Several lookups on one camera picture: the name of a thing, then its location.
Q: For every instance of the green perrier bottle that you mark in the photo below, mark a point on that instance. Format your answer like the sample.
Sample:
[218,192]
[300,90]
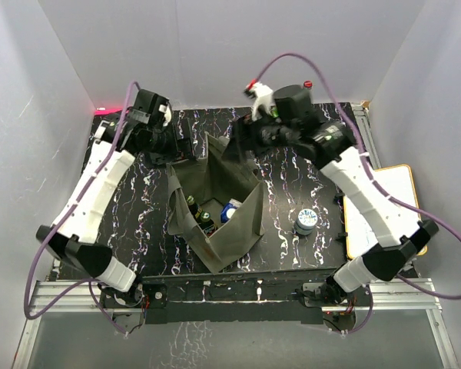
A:
[207,224]
[195,208]

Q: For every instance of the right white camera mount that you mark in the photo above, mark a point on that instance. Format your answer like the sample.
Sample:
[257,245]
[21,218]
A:
[262,97]

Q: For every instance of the grey-green canvas bag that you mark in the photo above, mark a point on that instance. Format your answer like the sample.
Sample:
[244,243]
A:
[213,182]

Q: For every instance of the Coca-Cola glass bottle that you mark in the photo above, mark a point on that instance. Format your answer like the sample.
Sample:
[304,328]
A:
[308,84]

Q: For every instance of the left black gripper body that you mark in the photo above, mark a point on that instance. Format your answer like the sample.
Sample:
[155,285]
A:
[164,146]

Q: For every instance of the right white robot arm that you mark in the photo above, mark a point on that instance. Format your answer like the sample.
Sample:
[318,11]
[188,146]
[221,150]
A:
[286,118]

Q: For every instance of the pink tape strip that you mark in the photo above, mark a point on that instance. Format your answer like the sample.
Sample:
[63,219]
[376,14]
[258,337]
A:
[106,111]

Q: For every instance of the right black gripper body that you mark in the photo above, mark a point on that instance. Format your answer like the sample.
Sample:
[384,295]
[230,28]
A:
[263,134]

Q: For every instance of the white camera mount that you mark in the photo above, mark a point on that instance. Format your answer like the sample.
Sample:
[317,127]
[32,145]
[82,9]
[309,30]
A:
[262,97]
[167,114]

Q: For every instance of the blue white snack packet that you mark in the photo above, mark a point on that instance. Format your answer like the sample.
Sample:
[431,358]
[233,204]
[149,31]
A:
[229,210]

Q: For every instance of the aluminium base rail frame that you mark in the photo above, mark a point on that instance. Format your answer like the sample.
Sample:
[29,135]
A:
[280,296]

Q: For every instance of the small blue white can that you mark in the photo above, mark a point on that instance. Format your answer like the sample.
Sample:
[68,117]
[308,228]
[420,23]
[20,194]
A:
[305,222]

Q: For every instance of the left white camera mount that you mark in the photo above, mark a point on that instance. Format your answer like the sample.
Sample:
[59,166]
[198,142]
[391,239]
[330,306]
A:
[167,114]

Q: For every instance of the whiteboard with orange frame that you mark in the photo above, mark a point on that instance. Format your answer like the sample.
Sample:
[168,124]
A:
[398,181]

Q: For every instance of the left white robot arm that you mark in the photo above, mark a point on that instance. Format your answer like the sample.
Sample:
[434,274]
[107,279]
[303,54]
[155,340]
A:
[72,237]

